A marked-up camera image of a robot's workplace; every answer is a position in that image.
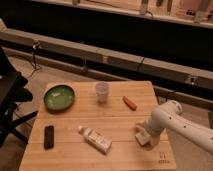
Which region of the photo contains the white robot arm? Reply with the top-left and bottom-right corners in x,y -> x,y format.
135,100 -> 213,154

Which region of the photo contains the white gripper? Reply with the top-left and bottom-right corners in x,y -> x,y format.
135,120 -> 161,148

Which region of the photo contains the orange carrot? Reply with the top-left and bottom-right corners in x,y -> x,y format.
123,96 -> 137,111

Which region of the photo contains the black chair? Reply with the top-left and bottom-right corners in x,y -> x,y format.
0,46 -> 37,147

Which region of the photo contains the white sponge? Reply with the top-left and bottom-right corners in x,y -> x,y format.
135,131 -> 150,146

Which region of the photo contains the black cable on floor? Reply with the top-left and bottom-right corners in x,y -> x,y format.
27,40 -> 43,79

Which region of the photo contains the white plastic bottle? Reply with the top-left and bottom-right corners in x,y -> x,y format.
78,126 -> 112,154

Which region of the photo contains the green bowl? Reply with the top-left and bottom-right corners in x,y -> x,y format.
43,84 -> 75,112

